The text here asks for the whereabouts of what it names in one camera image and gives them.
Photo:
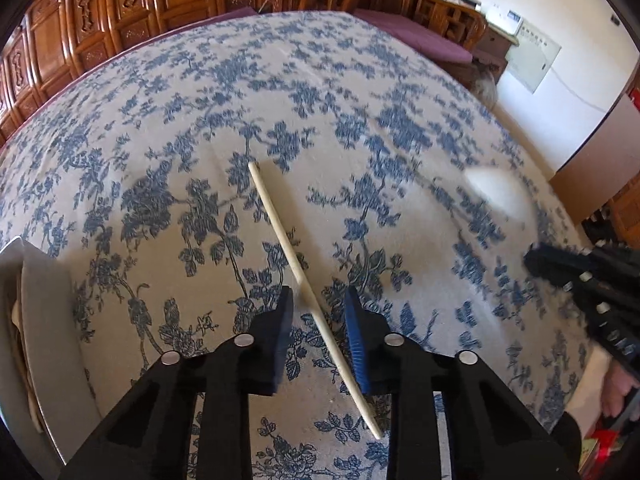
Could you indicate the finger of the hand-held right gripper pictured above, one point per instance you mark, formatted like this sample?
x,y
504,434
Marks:
x,y
555,262

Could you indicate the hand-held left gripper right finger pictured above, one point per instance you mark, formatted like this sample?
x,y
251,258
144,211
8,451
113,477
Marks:
x,y
356,340

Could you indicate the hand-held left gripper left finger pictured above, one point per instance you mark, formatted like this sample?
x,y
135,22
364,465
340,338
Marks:
x,y
280,335

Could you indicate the pale wooden chopstick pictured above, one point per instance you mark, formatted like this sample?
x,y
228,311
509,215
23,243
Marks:
x,y
280,225

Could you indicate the grey tray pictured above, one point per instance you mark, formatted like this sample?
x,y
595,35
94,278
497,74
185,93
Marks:
x,y
50,335

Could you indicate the person's right hand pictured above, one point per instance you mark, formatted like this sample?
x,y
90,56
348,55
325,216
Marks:
x,y
617,390

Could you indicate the wooden board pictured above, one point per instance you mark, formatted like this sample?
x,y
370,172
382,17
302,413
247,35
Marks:
x,y
600,170

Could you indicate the person's dark clothing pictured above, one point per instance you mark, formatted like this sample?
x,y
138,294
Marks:
x,y
567,445

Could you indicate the grey fuzzy object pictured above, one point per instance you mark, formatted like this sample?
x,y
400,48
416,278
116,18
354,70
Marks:
x,y
485,85

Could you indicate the wooden side table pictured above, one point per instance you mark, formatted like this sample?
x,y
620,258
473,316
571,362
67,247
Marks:
x,y
492,50

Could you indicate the white telephone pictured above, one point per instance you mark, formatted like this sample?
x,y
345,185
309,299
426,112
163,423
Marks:
x,y
505,17

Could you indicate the short purple seat cushion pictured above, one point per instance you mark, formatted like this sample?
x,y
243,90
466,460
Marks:
x,y
420,35

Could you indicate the white papers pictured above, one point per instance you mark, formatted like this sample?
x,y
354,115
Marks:
x,y
465,0

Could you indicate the long carved wooden sofa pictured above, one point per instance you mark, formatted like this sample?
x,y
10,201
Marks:
x,y
100,10

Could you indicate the grey wall panel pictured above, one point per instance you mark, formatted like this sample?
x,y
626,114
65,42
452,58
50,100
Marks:
x,y
535,55

